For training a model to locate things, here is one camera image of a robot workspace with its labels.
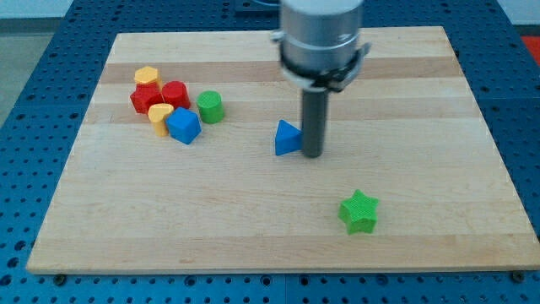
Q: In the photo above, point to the red star block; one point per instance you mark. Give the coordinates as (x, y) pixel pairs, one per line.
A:
(145, 96)

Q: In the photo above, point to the green star block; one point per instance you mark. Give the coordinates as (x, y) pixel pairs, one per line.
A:
(359, 213)

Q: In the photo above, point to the blue cube block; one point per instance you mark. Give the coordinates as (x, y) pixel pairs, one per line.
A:
(183, 125)

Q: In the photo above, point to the yellow heart block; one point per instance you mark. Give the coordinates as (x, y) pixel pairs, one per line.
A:
(157, 115)

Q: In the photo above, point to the green cylinder block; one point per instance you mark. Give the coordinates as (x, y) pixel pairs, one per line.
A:
(210, 106)

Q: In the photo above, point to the red cylinder block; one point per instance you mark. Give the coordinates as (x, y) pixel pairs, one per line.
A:
(175, 93)

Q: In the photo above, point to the wooden board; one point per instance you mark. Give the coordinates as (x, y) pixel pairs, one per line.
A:
(407, 131)

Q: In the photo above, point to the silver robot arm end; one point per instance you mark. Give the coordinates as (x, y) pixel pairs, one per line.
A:
(318, 43)

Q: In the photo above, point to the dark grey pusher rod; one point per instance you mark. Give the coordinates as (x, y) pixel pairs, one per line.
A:
(313, 122)

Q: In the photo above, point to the yellow hexagon block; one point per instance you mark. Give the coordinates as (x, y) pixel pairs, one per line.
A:
(148, 75)

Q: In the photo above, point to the blue triangle block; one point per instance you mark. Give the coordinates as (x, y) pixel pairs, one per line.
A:
(288, 138)

